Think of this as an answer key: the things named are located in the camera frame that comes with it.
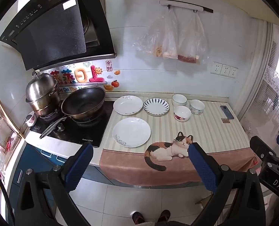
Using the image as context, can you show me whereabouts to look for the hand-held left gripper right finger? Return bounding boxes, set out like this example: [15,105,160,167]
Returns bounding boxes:
[188,142,266,226]

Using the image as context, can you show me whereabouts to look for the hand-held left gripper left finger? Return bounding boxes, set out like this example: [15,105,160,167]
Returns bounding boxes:
[13,142,94,226]

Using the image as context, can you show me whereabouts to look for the white bowl with blue rim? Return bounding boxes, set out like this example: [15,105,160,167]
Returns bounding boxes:
[172,94,187,107]

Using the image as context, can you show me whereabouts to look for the cardboard piece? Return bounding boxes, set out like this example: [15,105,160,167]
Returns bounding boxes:
[195,193,213,205]

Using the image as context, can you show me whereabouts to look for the black glass gas stove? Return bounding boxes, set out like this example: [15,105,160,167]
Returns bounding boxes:
[30,100,115,148]

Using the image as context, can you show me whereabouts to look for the striped counter mat with cat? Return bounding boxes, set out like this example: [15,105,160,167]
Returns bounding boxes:
[99,96,256,189]

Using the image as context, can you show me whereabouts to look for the blue kitchen cabinet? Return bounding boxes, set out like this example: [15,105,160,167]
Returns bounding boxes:
[9,144,112,217]

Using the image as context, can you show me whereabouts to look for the blue smartphone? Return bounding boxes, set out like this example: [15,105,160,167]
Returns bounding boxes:
[220,105,235,119]

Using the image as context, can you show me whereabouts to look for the white bowl with red flowers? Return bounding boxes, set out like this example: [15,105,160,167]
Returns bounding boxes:
[174,106,192,122]

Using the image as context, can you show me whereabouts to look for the white bowl with blue pattern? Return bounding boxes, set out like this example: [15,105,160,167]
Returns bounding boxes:
[190,99,205,115]

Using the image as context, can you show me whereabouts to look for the person's right shoe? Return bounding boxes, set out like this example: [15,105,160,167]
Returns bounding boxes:
[157,210,171,223]

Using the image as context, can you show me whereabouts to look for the person's shoe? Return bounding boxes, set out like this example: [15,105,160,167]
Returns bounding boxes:
[132,212,146,225]
[157,210,171,223]

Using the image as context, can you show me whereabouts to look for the large white floral plate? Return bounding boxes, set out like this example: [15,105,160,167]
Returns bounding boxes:
[112,117,152,148]

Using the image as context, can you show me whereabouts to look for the small floral bowl with spoon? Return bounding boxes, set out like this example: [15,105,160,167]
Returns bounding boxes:
[19,114,38,134]

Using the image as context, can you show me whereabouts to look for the white plate with blue stripes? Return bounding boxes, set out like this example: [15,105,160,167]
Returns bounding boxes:
[143,98,170,116]

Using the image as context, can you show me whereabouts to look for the person's left shoe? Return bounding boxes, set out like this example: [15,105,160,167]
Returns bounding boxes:
[132,212,146,225]

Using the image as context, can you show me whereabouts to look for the white plate with grey print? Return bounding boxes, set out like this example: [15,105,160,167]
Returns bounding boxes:
[113,95,143,116]

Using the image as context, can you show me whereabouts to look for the stainless steel steamer pot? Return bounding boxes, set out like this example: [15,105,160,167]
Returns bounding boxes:
[25,72,61,117]

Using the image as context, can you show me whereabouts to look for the wooden cutting board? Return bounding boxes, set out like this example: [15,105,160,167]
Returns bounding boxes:
[0,99,25,139]

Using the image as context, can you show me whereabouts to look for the clear plastic bag with food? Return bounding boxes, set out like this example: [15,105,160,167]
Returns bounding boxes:
[132,8,179,59]
[177,11,209,64]

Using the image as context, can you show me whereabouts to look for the black range hood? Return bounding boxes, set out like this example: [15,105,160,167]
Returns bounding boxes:
[0,0,117,71]

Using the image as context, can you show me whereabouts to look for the black wok with metal handle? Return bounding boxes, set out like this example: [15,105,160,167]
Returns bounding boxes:
[39,86,106,139]

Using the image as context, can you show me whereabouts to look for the wire kitchen rack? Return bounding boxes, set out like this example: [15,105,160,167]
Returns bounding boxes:
[0,104,21,172]

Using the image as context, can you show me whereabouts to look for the colourful wall sticker set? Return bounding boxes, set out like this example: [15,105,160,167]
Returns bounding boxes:
[50,61,121,91]

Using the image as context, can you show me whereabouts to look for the white wall hook rail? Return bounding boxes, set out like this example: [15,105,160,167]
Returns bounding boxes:
[160,0,213,13]

